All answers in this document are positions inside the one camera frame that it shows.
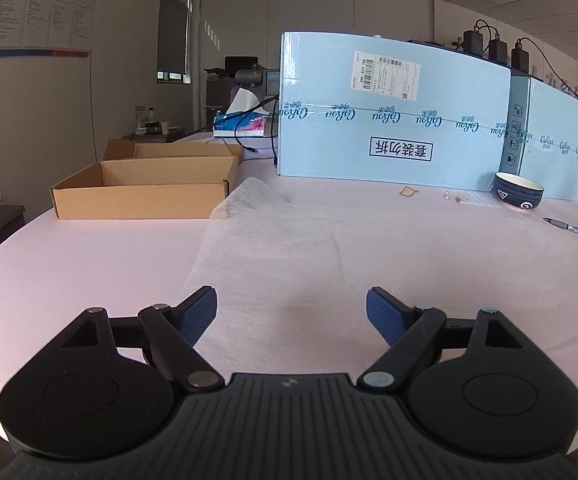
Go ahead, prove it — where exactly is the white non-woven shopping bag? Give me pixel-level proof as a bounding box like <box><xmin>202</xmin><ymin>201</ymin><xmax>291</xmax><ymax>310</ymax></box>
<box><xmin>186</xmin><ymin>179</ymin><xmax>578</xmax><ymax>385</ymax></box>

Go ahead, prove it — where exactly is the yellow rubber band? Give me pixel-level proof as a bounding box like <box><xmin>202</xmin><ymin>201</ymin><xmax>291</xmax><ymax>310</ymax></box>
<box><xmin>399</xmin><ymin>186</ymin><xmax>418</xmax><ymax>197</ymax></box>

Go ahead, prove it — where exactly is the open cardboard box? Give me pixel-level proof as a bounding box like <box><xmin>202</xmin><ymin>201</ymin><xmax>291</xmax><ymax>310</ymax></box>
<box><xmin>51</xmin><ymin>156</ymin><xmax>239</xmax><ymax>220</ymax></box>

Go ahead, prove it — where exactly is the clear plastic wrapper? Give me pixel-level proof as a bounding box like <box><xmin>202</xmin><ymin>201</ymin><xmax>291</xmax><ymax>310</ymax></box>
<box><xmin>443</xmin><ymin>191</ymin><xmax>472</xmax><ymax>204</ymax></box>

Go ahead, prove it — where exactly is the dark blue ceramic bowl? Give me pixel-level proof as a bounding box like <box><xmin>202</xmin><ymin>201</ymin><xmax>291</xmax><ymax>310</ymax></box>
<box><xmin>493</xmin><ymin>171</ymin><xmax>544</xmax><ymax>210</ymax></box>

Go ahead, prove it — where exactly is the grey black pen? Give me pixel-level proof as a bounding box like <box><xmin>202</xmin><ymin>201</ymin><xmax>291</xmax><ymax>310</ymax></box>
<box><xmin>543</xmin><ymin>217</ymin><xmax>578</xmax><ymax>234</ymax></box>

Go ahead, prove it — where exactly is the tissue box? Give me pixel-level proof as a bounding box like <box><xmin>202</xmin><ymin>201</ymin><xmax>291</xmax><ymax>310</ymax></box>
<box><xmin>212</xmin><ymin>87</ymin><xmax>271</xmax><ymax>138</ymax></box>

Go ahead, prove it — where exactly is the large light blue box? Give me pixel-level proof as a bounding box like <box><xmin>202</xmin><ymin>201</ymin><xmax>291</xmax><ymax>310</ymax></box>
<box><xmin>277</xmin><ymin>32</ymin><xmax>510</xmax><ymax>191</ymax></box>

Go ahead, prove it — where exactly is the black power adapter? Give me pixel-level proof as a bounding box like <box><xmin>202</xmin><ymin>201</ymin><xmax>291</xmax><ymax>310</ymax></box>
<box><xmin>510</xmin><ymin>37</ymin><xmax>530</xmax><ymax>74</ymax></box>
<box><xmin>488</xmin><ymin>27</ymin><xmax>507</xmax><ymax>65</ymax></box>
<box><xmin>463</xmin><ymin>18</ymin><xmax>489</xmax><ymax>58</ymax></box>

